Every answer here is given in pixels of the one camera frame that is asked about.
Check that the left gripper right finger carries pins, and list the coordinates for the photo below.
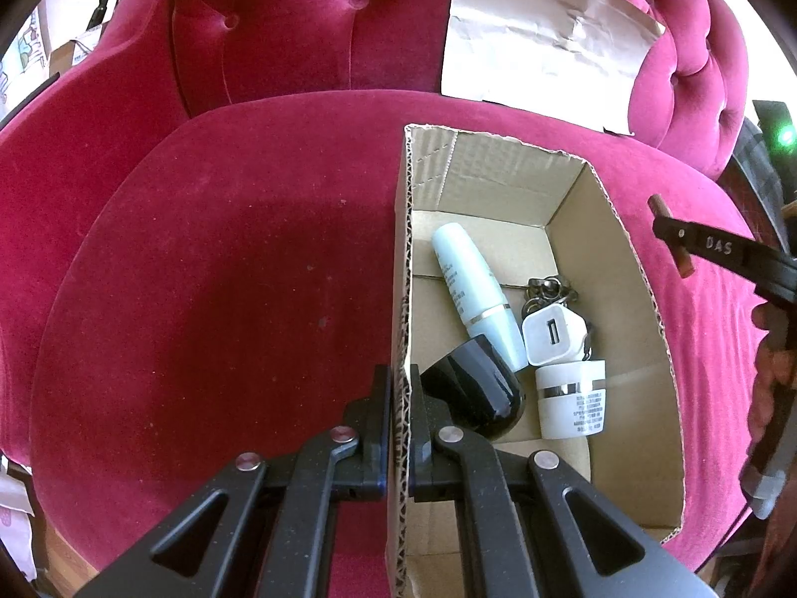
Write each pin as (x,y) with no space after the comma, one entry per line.
(435,471)

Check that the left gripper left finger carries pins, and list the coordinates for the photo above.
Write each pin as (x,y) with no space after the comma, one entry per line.
(366,472)

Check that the brown lipstick tube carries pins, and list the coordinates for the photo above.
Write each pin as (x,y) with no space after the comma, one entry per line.
(671,233)

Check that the white roll-on bottle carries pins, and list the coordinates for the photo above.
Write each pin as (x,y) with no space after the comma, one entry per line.
(480,302)

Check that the white cream jar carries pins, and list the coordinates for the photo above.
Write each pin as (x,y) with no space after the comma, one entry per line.
(571,399)

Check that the white USB charger plug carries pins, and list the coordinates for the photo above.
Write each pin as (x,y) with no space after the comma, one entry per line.
(554,334)

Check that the cardboard box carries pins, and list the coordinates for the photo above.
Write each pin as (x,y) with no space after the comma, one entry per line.
(501,238)

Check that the metal key bunch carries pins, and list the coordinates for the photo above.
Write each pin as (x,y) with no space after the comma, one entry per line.
(551,290)

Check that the person's right hand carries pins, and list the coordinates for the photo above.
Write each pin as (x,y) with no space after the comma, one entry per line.
(772,367)

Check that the black glossy device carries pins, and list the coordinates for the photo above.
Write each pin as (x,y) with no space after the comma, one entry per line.
(481,391)

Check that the grey plaid fabric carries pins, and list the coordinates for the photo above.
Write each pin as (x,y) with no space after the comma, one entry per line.
(753,184)

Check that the red velvet armchair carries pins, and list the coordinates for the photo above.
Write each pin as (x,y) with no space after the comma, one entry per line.
(197,253)

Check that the brown paper sheet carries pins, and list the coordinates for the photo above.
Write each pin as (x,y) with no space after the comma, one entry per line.
(571,60)

